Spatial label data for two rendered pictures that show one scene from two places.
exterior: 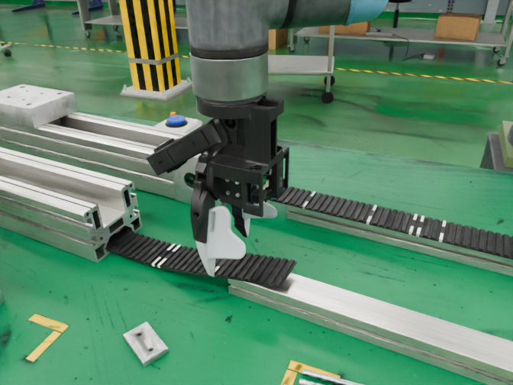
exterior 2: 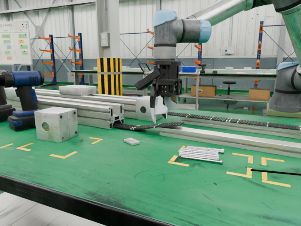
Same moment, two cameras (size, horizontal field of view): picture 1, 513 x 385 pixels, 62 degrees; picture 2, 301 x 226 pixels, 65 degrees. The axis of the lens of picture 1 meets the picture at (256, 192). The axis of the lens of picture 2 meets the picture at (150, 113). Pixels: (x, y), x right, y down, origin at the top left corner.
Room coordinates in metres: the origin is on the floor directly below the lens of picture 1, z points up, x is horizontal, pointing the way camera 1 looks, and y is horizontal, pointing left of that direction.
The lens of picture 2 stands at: (-0.39, 0.05, 1.03)
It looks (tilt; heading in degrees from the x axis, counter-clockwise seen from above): 12 degrees down; 1
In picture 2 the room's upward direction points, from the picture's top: straight up
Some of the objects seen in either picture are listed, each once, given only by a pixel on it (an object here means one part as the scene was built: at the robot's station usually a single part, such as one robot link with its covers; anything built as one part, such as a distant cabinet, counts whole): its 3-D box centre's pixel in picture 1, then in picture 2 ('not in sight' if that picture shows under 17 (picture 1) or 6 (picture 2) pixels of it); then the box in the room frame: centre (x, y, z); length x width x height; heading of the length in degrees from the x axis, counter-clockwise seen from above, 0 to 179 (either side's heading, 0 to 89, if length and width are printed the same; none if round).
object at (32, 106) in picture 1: (30, 111); (77, 92); (0.87, 0.48, 0.87); 0.16 x 0.11 x 0.07; 63
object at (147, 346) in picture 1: (145, 343); (131, 141); (0.33, 0.13, 0.78); 0.05 x 0.03 x 0.01; 39
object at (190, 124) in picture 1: (175, 137); not in sight; (0.85, 0.17, 0.81); 0.10 x 0.08 x 0.06; 153
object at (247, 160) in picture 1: (240, 150); (166, 78); (0.42, 0.02, 0.98); 0.09 x 0.08 x 0.12; 63
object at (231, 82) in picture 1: (231, 74); (165, 54); (0.42, 0.02, 1.06); 0.08 x 0.08 x 0.05
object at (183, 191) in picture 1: (214, 166); (151, 107); (0.68, 0.07, 0.83); 0.12 x 0.09 x 0.10; 153
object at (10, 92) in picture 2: not in sight; (15, 93); (0.82, 0.78, 0.87); 0.16 x 0.11 x 0.07; 63
